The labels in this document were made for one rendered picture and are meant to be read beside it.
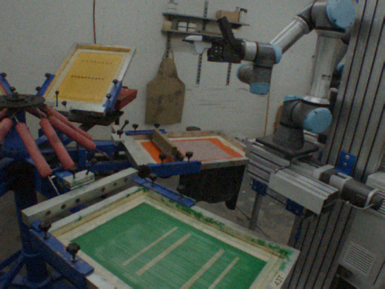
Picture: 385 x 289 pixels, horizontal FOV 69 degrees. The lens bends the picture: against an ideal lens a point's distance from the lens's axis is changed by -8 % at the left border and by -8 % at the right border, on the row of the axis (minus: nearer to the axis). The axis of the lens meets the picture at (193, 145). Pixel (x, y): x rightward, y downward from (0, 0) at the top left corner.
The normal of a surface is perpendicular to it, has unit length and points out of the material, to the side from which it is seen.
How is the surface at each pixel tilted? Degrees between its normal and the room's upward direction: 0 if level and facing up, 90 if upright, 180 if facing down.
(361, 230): 90
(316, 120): 97
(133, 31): 90
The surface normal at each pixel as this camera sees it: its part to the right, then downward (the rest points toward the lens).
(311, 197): -0.79, 0.13
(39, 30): 0.43, 0.35
